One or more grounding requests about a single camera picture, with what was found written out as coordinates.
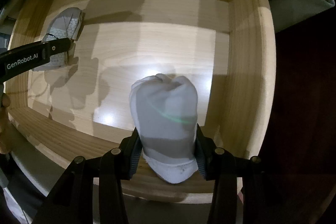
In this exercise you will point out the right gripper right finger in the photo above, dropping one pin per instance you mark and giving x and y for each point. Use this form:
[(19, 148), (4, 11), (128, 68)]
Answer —
[(206, 153)]

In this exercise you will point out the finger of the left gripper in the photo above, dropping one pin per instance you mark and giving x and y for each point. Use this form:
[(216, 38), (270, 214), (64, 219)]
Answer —
[(54, 47)]

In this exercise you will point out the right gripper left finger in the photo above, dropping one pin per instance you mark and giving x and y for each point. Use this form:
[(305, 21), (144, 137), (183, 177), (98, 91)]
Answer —
[(131, 149)]

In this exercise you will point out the grey honeycomb underwear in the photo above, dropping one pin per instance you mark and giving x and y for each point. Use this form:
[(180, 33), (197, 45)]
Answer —
[(67, 24)]

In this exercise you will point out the white underwear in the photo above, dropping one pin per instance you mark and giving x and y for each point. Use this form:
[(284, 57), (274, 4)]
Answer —
[(164, 112)]

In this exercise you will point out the wooden drawer grey front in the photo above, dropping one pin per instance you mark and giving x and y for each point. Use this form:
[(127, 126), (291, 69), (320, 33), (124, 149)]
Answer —
[(226, 48)]

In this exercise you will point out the person's left hand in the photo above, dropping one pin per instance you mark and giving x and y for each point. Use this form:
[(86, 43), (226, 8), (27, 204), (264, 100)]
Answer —
[(5, 142)]

